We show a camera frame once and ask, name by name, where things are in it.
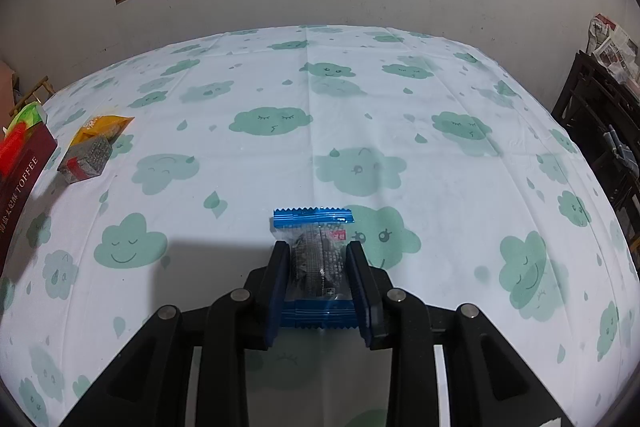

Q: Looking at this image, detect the cloud pattern tablecloth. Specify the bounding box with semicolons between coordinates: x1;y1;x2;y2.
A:
1;26;639;426

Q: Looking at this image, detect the red snack packet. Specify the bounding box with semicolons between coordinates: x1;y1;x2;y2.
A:
0;121;28;179

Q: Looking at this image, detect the stack of newspapers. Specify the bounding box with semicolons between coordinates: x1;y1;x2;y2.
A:
586;14;639;90

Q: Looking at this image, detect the dark wooden shelf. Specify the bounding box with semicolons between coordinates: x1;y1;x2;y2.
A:
551;51;639;254

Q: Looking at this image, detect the small blue candy packet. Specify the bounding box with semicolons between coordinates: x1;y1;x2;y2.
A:
272;207;357;329

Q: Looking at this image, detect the small bamboo chair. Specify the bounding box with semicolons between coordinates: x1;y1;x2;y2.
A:
9;76;56;117

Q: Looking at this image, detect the gold and red toffee tin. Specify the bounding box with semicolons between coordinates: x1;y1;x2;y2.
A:
0;122;56;268

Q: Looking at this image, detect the green tissue pack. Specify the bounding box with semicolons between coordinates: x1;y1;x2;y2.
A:
6;102;48;133

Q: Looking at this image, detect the orange snack packet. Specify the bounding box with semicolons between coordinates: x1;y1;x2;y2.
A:
70;115;134;146

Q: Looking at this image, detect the silver seaweed snack packet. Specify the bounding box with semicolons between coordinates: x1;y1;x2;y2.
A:
58;135;112;184

